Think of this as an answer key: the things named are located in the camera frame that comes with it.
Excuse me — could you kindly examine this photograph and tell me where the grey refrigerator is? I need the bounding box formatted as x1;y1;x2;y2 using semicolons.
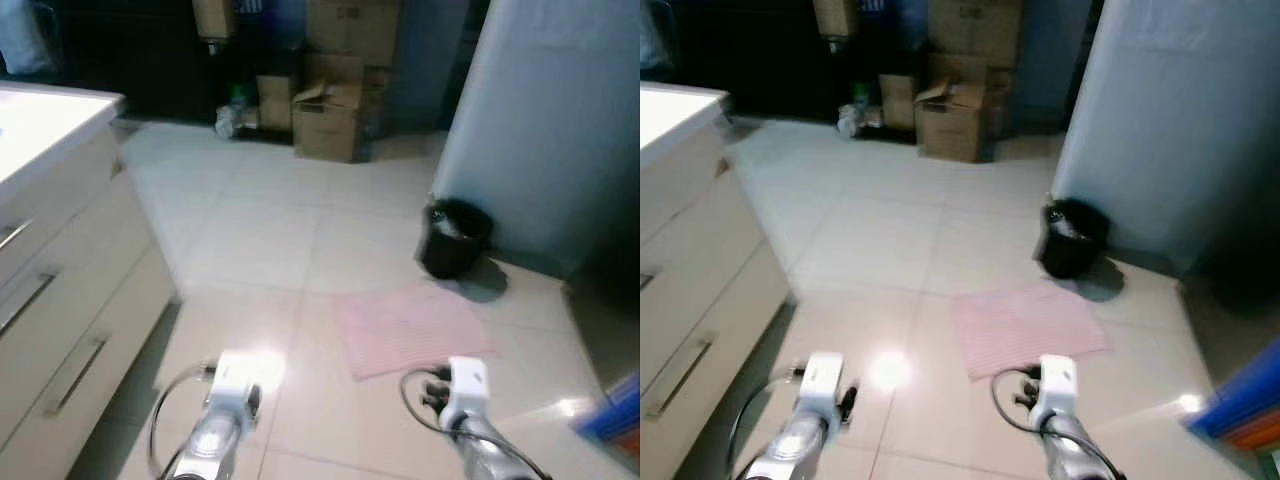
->
1050;0;1280;279
430;0;641;279

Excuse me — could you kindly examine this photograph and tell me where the pale cloth bag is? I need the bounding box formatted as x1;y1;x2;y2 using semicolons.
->
0;0;56;79
640;0;666;71

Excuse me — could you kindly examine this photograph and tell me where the black trash bin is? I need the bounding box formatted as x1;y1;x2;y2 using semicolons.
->
418;198;494;281
1035;198;1111;281

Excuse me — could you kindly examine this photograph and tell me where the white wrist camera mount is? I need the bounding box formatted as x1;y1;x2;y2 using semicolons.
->
1030;355;1079;426
800;350;847;417
207;350;281;413
443;356;491;426

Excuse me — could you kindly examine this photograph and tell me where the beige kitchen cabinet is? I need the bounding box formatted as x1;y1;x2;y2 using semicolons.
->
0;85;181;480
640;85;796;480

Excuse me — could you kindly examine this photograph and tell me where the pink floor mat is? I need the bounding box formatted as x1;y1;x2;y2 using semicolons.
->
333;283;496;381
950;283;1113;381

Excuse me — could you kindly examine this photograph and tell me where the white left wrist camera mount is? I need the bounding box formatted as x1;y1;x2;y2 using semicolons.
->
207;350;281;413
800;350;847;417

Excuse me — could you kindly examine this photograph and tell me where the large brown cardboard box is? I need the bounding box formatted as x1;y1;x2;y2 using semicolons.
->
927;0;1023;56
305;0;403;56

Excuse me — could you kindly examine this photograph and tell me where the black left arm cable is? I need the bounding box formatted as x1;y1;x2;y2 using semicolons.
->
725;367;804;479
148;365;216;479

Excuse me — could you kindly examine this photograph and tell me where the open brown cardboard box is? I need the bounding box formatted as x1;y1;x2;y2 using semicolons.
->
290;80;364;164
913;80;986;164

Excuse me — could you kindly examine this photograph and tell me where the small brown cardboard box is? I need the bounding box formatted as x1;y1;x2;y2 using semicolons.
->
256;73;298;133
878;73;919;131

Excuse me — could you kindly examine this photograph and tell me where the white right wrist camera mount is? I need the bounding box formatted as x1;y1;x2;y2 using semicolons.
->
443;356;491;426
1030;355;1079;426

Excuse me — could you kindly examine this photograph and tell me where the blue plastic object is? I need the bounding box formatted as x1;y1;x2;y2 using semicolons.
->
1188;340;1280;441
572;372;641;443

